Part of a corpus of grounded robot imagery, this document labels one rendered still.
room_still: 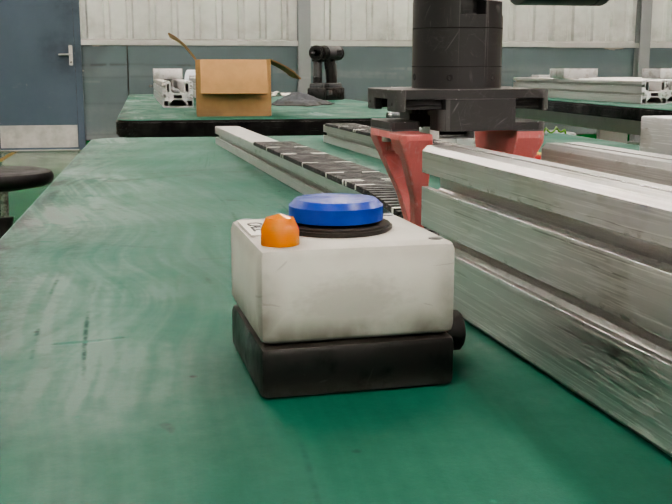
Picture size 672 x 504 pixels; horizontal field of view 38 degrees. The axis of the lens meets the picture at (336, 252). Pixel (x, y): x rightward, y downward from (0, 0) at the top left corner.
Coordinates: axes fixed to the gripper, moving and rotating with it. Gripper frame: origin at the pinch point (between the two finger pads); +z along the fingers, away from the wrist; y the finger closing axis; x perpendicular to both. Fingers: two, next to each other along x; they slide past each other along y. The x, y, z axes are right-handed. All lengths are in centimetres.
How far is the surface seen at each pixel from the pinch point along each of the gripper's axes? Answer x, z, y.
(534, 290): -20.8, -0.7, -4.4
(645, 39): 1019, -38, 657
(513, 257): -20.6, -2.2, -5.4
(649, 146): -0.7, -5.1, 13.9
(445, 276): -24.0, -2.4, -10.0
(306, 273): -23.9, -2.8, -15.6
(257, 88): 199, -4, 24
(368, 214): -21.7, -4.6, -12.5
